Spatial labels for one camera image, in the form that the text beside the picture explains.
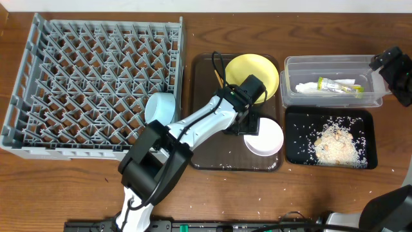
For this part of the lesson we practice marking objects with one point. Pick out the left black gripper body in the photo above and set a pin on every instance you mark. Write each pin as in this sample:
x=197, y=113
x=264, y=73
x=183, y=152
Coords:
x=246, y=127

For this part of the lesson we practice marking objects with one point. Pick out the wooden chopstick right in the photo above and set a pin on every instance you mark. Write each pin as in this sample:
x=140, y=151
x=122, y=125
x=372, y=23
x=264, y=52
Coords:
x=220, y=80

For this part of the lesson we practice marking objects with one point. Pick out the dark brown serving tray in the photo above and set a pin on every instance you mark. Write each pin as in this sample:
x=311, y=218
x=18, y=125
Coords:
x=222, y=152

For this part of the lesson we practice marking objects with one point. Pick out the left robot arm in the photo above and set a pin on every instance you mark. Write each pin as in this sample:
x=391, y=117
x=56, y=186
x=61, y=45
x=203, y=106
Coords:
x=156, y=161

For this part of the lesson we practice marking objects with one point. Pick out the yellow round plate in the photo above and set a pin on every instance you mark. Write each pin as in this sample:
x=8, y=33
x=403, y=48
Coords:
x=244, y=65

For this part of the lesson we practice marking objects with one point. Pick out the clear plastic waste bin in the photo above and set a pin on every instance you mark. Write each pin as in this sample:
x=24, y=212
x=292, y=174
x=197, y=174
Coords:
x=302, y=69

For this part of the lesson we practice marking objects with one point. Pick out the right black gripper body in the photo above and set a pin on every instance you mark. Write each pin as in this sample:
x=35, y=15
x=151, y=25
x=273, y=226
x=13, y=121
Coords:
x=399, y=75

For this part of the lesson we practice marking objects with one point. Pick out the green snack wrapper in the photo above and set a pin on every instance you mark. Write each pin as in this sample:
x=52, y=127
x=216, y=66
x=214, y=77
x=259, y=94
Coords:
x=339, y=86

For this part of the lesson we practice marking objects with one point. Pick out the white bowl with food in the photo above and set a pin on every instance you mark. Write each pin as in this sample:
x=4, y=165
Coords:
x=269, y=139

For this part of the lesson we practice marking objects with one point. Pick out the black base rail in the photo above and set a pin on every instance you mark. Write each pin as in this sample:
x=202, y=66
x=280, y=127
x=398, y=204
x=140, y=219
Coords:
x=168, y=226

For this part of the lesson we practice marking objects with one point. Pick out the rice and food scraps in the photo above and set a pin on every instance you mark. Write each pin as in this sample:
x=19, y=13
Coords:
x=340, y=141

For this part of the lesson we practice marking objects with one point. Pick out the grey plastic dishwasher rack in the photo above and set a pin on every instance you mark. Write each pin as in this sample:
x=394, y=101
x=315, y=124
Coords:
x=82, y=86

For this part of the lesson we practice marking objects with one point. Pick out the black waste tray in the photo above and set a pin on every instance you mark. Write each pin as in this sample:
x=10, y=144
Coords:
x=304, y=125

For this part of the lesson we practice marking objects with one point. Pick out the light blue bowl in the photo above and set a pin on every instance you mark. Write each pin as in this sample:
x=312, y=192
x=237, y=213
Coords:
x=160, y=107

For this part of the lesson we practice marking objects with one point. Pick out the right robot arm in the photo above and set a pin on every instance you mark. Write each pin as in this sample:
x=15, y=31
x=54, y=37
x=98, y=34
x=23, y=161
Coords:
x=391, y=211

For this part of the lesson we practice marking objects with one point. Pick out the white napkin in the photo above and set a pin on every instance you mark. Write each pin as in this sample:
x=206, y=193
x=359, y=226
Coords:
x=311, y=87

